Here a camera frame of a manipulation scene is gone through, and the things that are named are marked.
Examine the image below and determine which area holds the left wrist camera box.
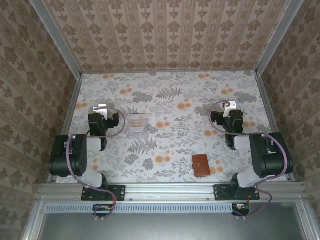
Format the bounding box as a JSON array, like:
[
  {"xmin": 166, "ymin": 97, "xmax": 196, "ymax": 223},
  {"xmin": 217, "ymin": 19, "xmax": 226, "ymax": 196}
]
[{"xmin": 92, "ymin": 104, "xmax": 111, "ymax": 119}]

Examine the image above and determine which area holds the aluminium frame post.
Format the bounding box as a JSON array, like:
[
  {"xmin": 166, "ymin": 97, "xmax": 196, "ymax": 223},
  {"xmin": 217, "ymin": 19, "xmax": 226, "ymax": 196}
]
[
  {"xmin": 254, "ymin": 0, "xmax": 305, "ymax": 76},
  {"xmin": 29, "ymin": 0, "xmax": 83, "ymax": 78}
]

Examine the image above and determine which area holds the aluminium front rail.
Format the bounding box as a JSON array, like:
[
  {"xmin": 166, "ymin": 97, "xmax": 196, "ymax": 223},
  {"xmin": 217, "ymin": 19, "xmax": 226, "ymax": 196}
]
[{"xmin": 36, "ymin": 182, "xmax": 306, "ymax": 201}]

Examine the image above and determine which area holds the grey slotted cable duct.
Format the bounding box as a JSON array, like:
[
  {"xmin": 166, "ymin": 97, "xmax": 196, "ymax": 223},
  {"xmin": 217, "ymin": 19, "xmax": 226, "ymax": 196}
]
[{"xmin": 46, "ymin": 202, "xmax": 237, "ymax": 214}]

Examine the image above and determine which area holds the grey metal panel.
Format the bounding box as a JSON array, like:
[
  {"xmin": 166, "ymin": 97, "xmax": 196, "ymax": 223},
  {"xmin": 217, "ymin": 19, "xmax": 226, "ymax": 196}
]
[{"xmin": 23, "ymin": 201, "xmax": 320, "ymax": 240}]

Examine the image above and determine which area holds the floral patterned table covering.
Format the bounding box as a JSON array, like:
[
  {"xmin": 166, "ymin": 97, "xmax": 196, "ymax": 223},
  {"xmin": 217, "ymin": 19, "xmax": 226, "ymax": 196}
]
[{"xmin": 56, "ymin": 70, "xmax": 288, "ymax": 183}]

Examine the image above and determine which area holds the aluminium side rail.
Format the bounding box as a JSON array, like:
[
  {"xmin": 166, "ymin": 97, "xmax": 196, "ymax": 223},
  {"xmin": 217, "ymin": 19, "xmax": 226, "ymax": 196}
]
[
  {"xmin": 46, "ymin": 74, "xmax": 83, "ymax": 183},
  {"xmin": 254, "ymin": 73, "xmax": 296, "ymax": 182}
]

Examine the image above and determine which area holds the brown leather card holder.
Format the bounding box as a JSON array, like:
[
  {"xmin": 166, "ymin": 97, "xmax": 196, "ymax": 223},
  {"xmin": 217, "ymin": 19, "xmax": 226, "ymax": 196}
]
[{"xmin": 191, "ymin": 154, "xmax": 210, "ymax": 179}]

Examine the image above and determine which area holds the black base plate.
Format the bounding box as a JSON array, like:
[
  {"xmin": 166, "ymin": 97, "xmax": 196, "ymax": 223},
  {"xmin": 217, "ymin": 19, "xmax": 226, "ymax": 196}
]
[
  {"xmin": 81, "ymin": 184, "xmax": 126, "ymax": 202},
  {"xmin": 213, "ymin": 184, "xmax": 261, "ymax": 202}
]

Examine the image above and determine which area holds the black cable junction box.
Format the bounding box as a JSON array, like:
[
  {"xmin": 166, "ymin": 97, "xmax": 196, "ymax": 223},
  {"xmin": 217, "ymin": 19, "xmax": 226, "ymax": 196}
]
[
  {"xmin": 92, "ymin": 203, "xmax": 114, "ymax": 218},
  {"xmin": 231, "ymin": 202, "xmax": 251, "ymax": 217}
]

